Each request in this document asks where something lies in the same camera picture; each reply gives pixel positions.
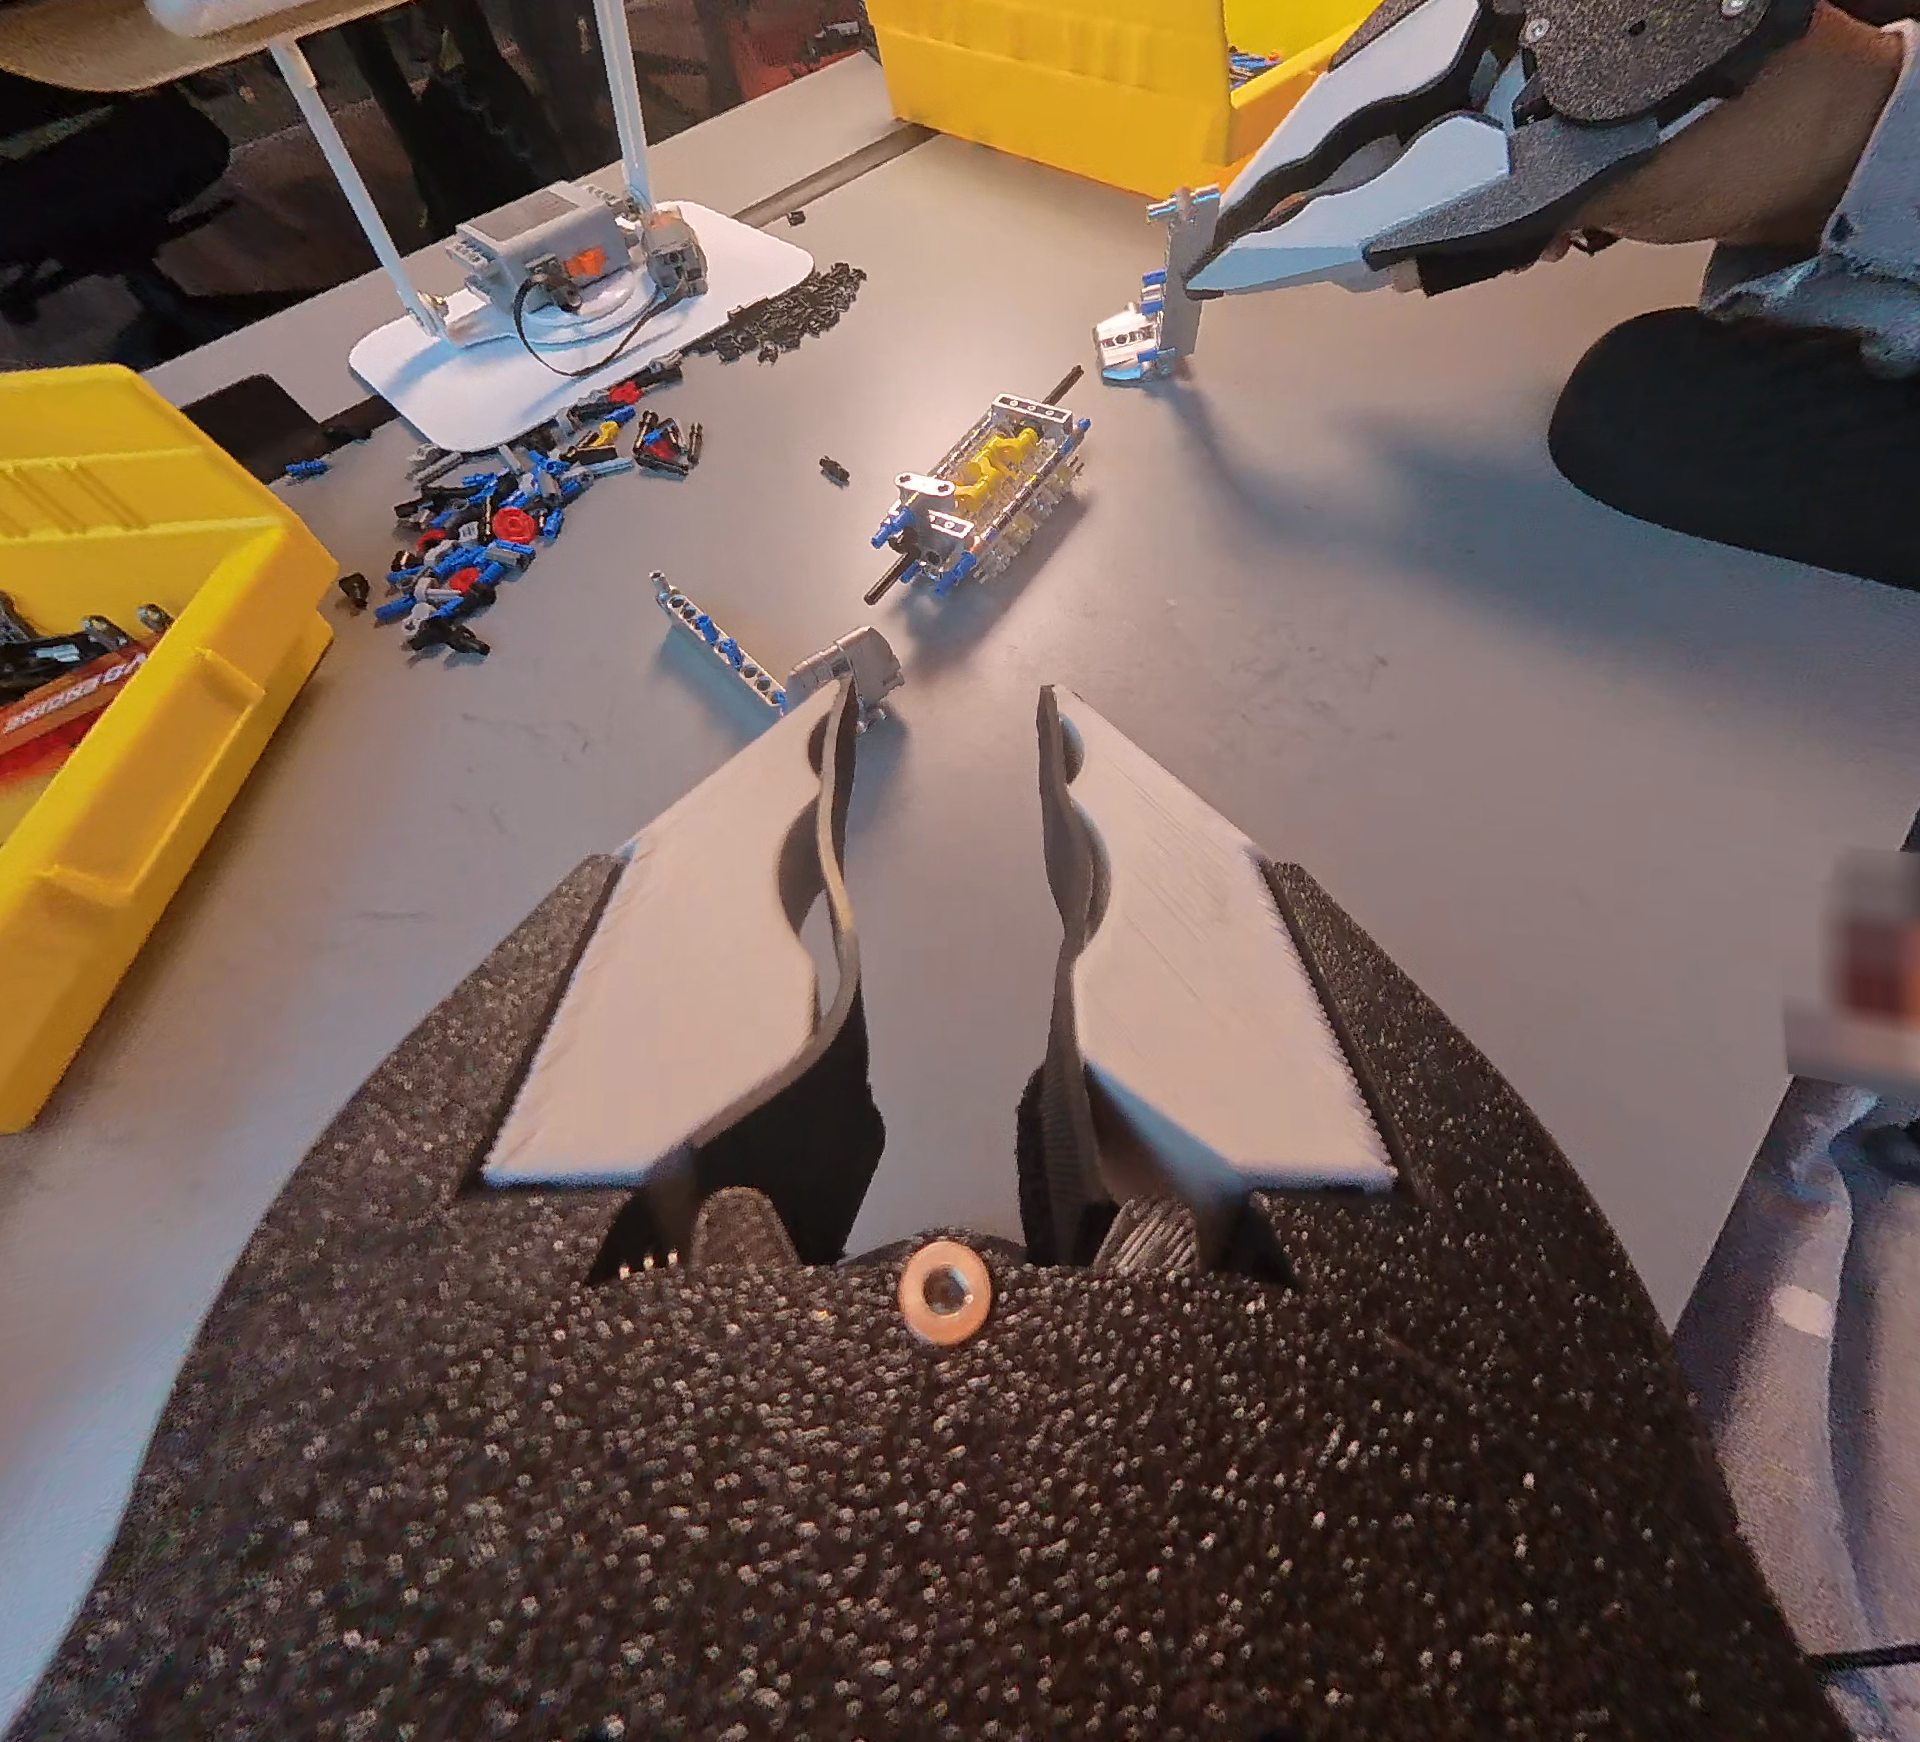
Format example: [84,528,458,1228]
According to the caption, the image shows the yellow storage bin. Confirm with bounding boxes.
[0,362,341,1139]

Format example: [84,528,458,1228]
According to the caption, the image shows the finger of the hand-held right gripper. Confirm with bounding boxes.
[1212,0,1505,242]
[1181,104,1520,303]

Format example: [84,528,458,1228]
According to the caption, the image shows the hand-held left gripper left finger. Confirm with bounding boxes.
[479,677,868,1188]

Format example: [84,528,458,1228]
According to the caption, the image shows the person's right hand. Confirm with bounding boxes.
[1561,0,1909,263]

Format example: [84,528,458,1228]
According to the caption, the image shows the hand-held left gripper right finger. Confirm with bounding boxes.
[1035,685,1400,1199]

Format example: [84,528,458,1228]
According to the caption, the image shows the grey angled beam assembly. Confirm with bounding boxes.
[1092,186,1229,390]

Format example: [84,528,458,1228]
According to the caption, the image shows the transparent toy engine assembly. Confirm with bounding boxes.
[860,365,1092,605]

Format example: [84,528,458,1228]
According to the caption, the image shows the yellow bin with divider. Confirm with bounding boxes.
[837,0,1487,204]

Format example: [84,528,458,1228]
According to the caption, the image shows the person's right forearm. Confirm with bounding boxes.
[1698,16,1920,382]

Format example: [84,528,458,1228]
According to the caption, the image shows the black cable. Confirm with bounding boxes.
[514,270,680,382]

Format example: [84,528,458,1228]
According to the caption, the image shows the orange printed box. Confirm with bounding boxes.
[0,637,154,788]

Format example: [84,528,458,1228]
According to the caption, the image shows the grey holed beam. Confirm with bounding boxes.
[646,568,792,723]

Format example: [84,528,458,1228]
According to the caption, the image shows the black mat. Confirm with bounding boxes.
[181,372,379,463]

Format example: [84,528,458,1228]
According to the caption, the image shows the black chair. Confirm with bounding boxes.
[0,68,236,327]

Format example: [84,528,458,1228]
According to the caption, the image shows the pile of black pins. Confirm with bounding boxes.
[693,257,872,368]

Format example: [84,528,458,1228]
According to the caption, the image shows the black cloth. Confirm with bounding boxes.
[1548,305,1920,593]

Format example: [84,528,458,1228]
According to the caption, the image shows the pile of coloured building pieces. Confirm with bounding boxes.
[282,354,710,664]

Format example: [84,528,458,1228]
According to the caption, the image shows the grey desk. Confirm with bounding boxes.
[0,47,1920,1715]

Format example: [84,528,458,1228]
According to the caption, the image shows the grey battery box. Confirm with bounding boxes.
[452,184,651,307]

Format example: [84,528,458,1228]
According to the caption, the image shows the black building pieces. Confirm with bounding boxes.
[0,587,176,682]

